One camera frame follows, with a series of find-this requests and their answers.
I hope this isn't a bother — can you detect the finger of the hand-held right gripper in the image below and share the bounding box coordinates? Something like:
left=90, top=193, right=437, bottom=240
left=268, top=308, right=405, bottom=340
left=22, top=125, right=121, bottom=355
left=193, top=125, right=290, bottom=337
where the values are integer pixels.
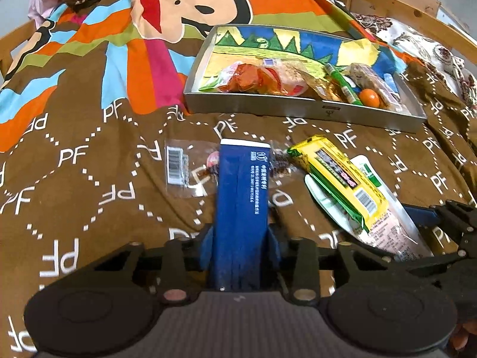
left=400, top=250, right=468, bottom=277
left=402, top=199, right=477, bottom=260

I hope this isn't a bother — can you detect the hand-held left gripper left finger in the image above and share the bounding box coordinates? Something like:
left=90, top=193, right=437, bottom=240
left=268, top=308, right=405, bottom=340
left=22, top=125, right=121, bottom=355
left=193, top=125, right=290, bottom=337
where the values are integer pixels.
left=84, top=226, right=217, bottom=303

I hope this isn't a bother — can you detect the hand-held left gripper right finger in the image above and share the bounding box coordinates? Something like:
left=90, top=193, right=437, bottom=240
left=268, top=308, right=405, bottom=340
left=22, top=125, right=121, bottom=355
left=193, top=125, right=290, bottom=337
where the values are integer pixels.
left=265, top=225, right=405, bottom=303

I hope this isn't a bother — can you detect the blue carton box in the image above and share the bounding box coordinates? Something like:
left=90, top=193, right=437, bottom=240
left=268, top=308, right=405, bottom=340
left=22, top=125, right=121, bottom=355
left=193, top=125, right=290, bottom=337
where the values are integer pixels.
left=212, top=139, right=272, bottom=292

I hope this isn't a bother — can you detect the white green snack packet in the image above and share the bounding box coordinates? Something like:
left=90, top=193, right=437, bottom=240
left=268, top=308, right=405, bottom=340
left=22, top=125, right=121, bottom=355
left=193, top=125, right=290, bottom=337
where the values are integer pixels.
left=305, top=155, right=435, bottom=262

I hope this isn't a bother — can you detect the clear barcode snack packet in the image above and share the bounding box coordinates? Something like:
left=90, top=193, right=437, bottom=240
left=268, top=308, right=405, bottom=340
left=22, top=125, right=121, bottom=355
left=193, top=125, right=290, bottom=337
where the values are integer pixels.
left=165, top=138, right=301, bottom=199

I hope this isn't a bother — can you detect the yellow snack packet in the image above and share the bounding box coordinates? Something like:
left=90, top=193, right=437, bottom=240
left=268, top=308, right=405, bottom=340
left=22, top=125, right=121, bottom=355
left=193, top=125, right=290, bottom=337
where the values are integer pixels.
left=287, top=135, right=388, bottom=232

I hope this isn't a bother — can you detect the metal tray with colourful lining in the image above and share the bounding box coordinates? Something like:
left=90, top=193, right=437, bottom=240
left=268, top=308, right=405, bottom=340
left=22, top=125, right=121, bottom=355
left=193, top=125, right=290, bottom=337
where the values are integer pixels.
left=183, top=24, right=428, bottom=134

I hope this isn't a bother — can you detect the small orange fruit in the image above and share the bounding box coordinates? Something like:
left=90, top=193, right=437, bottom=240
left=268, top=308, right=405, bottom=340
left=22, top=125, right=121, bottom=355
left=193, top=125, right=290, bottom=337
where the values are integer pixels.
left=359, top=88, right=381, bottom=109

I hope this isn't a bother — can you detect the cartoon monkey printed blanket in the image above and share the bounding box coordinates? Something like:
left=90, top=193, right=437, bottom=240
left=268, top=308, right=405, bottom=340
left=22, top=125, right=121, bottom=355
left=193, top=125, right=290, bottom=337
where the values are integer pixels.
left=0, top=0, right=477, bottom=358

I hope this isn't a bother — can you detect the green stick snack packet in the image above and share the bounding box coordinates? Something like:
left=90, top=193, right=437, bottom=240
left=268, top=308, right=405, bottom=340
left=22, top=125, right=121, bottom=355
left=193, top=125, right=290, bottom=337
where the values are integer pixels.
left=323, top=63, right=363, bottom=106

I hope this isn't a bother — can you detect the golden wrapped snack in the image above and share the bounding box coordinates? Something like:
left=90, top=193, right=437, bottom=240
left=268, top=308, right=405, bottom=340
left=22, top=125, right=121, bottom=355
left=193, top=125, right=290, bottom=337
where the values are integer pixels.
left=303, top=74, right=345, bottom=102

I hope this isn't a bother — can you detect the red orange snack packet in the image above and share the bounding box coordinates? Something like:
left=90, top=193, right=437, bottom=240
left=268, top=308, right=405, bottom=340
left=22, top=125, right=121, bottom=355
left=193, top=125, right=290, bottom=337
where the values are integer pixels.
left=218, top=63, right=286, bottom=95

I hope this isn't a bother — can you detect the floral white brown quilt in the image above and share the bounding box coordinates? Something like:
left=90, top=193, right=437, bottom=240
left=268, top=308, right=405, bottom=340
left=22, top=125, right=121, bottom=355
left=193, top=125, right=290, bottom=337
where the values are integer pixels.
left=350, top=11, right=477, bottom=114

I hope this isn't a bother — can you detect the wooden bed frame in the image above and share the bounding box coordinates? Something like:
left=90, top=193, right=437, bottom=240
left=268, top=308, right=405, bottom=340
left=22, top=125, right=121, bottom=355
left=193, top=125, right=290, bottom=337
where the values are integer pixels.
left=0, top=0, right=477, bottom=83

